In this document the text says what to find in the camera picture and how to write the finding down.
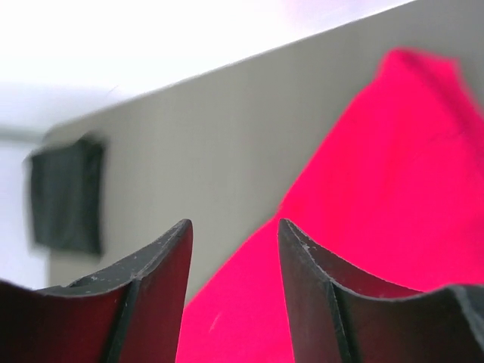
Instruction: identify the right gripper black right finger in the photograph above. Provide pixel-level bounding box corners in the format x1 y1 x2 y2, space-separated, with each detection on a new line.
278 219 483 362

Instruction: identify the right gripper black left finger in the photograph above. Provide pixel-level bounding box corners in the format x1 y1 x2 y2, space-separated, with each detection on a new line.
1 219 193 362

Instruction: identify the red polo t shirt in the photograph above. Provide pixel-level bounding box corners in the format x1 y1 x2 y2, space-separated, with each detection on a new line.
176 48 483 362

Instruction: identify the folded black t shirt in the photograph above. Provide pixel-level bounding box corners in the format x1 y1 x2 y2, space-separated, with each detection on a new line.
28 136 106 256

